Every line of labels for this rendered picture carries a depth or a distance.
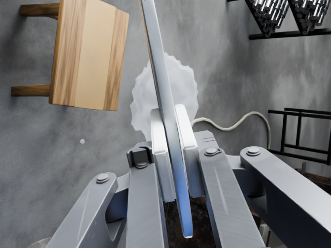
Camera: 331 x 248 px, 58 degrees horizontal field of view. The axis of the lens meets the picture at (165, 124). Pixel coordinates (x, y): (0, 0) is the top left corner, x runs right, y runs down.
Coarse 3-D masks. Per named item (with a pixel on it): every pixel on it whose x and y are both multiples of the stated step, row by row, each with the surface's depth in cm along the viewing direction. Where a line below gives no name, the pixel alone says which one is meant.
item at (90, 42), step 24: (72, 0) 87; (96, 0) 93; (72, 24) 88; (96, 24) 94; (120, 24) 100; (72, 48) 89; (96, 48) 95; (120, 48) 102; (72, 72) 90; (96, 72) 96; (120, 72) 103; (24, 96) 108; (48, 96) 106; (72, 96) 91; (96, 96) 97
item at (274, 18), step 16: (256, 0) 194; (272, 0) 189; (288, 0) 180; (304, 0) 175; (320, 0) 178; (256, 16) 203; (272, 16) 194; (304, 16) 186; (320, 16) 181; (272, 32) 209; (288, 32) 207; (304, 32) 194; (320, 32) 193
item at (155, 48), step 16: (144, 0) 18; (144, 16) 18; (160, 48) 18; (160, 64) 18; (160, 80) 18; (160, 96) 18; (176, 128) 18; (176, 144) 18; (176, 160) 19; (176, 176) 19; (176, 192) 20; (192, 224) 23
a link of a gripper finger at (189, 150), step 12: (180, 108) 20; (180, 120) 18; (180, 132) 16; (192, 132) 16; (180, 144) 18; (192, 144) 15; (192, 156) 15; (192, 168) 15; (192, 180) 15; (192, 192) 15
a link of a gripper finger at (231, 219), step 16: (208, 160) 13; (224, 160) 13; (208, 176) 12; (224, 176) 12; (208, 192) 11; (224, 192) 11; (240, 192) 11; (208, 208) 13; (224, 208) 10; (240, 208) 10; (224, 224) 9; (240, 224) 9; (224, 240) 9; (240, 240) 9; (256, 240) 9
